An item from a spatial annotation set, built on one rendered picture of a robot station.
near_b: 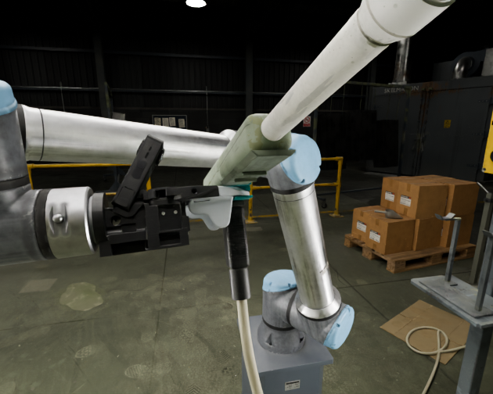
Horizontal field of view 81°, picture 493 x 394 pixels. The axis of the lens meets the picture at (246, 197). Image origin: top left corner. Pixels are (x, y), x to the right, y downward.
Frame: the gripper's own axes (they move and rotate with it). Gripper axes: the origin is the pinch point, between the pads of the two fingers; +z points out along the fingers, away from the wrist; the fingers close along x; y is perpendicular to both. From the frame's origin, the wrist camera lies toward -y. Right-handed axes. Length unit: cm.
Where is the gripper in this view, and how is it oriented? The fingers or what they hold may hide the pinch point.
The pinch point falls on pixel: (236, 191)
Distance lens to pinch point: 45.8
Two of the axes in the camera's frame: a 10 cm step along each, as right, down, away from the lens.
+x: 3.0, -1.8, -9.4
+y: 1.4, 9.8, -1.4
